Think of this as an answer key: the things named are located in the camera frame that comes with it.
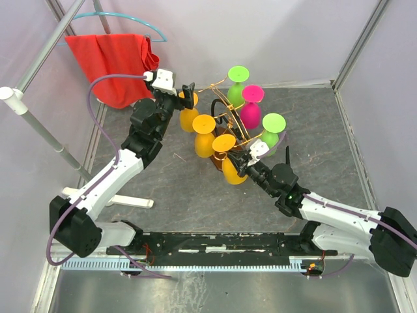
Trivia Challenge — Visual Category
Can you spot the aluminium rail beam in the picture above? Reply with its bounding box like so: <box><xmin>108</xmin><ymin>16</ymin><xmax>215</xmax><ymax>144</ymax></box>
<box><xmin>47</xmin><ymin>231</ymin><xmax>405</xmax><ymax>260</ymax></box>

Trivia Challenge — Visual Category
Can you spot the white drying rack stand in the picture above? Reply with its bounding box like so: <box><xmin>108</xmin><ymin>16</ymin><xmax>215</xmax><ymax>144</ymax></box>
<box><xmin>0</xmin><ymin>0</ymin><xmax>156</xmax><ymax>209</ymax></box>

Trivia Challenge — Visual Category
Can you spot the white slotted cable duct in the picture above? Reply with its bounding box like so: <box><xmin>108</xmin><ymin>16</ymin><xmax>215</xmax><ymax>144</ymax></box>
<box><xmin>61</xmin><ymin>257</ymin><xmax>307</xmax><ymax>272</ymax></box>

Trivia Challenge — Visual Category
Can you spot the pink plastic wine glass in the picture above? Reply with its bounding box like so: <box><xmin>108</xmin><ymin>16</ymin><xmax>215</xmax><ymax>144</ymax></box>
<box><xmin>239</xmin><ymin>85</ymin><xmax>265</xmax><ymax>130</ymax></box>

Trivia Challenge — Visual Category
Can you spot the green plastic wine glass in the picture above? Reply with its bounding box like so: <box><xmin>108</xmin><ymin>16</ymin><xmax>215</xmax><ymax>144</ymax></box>
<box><xmin>227</xmin><ymin>65</ymin><xmax>250</xmax><ymax>108</ymax></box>

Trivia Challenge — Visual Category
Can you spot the aluminium frame post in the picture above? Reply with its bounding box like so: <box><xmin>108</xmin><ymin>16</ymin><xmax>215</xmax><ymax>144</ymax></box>
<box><xmin>332</xmin><ymin>0</ymin><xmax>391</xmax><ymax>94</ymax></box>

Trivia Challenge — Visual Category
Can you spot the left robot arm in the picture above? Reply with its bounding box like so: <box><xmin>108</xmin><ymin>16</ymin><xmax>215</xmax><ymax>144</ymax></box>
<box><xmin>49</xmin><ymin>83</ymin><xmax>195</xmax><ymax>258</ymax></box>

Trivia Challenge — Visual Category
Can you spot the gold wire wine glass rack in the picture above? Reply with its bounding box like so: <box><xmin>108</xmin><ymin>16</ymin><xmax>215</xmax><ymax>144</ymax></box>
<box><xmin>196</xmin><ymin>77</ymin><xmax>261</xmax><ymax>172</ymax></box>

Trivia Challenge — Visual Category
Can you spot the teal wire hanger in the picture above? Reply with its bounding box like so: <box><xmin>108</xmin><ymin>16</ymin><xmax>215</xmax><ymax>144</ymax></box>
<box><xmin>72</xmin><ymin>11</ymin><xmax>168</xmax><ymax>42</ymax></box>

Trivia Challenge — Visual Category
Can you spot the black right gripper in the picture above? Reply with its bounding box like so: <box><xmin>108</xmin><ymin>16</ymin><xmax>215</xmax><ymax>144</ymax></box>
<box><xmin>225</xmin><ymin>148</ymin><xmax>277</xmax><ymax>198</ymax></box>

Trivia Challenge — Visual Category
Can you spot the yellow plastic wine glass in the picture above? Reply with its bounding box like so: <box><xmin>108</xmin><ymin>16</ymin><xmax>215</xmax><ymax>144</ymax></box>
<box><xmin>179</xmin><ymin>108</ymin><xmax>199</xmax><ymax>132</ymax></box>

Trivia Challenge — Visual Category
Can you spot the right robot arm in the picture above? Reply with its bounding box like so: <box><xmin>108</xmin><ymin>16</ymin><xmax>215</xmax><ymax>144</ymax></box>
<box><xmin>229</xmin><ymin>151</ymin><xmax>416</xmax><ymax>277</ymax></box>

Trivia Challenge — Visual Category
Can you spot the red cloth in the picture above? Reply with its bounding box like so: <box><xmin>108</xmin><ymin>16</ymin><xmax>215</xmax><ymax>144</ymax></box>
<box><xmin>65</xmin><ymin>34</ymin><xmax>160</xmax><ymax>109</ymax></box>

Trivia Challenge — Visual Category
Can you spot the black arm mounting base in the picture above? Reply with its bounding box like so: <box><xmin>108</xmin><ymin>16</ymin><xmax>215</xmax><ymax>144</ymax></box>
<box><xmin>123</xmin><ymin>232</ymin><xmax>338</xmax><ymax>267</ymax></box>

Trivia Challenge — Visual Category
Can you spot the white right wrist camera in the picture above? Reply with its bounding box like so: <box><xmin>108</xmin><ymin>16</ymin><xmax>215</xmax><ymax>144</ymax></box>
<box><xmin>248</xmin><ymin>138</ymin><xmax>270</xmax><ymax>166</ymax></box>

